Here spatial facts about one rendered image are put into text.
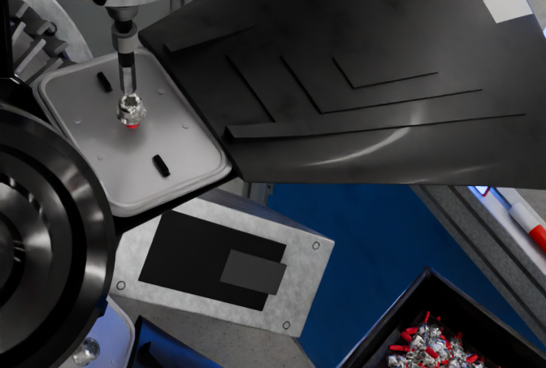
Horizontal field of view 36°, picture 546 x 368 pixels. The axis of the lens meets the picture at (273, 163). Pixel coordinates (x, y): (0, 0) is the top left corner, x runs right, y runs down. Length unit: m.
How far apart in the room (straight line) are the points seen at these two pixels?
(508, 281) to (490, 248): 0.04
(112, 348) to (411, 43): 0.23
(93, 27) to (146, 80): 1.02
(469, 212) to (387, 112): 0.41
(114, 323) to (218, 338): 1.18
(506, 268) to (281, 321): 0.31
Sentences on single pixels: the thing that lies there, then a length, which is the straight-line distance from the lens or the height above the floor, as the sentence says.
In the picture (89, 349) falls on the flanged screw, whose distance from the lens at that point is 0.41.
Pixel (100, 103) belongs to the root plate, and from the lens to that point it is 0.40.
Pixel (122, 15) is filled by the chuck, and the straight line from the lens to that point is 0.33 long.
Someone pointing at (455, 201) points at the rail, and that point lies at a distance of 0.83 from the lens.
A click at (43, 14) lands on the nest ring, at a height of 1.10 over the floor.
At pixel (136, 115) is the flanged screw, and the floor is 1.20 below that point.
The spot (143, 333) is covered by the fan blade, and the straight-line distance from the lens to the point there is 0.46.
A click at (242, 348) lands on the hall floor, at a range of 1.62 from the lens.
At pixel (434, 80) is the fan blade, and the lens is 0.46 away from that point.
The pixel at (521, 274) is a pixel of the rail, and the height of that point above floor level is 0.83.
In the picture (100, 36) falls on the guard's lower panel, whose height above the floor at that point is 0.44.
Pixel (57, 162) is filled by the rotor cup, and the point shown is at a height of 1.24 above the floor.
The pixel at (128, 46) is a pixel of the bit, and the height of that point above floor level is 1.25.
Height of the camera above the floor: 1.50
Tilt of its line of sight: 55 degrees down
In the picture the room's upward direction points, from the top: 9 degrees clockwise
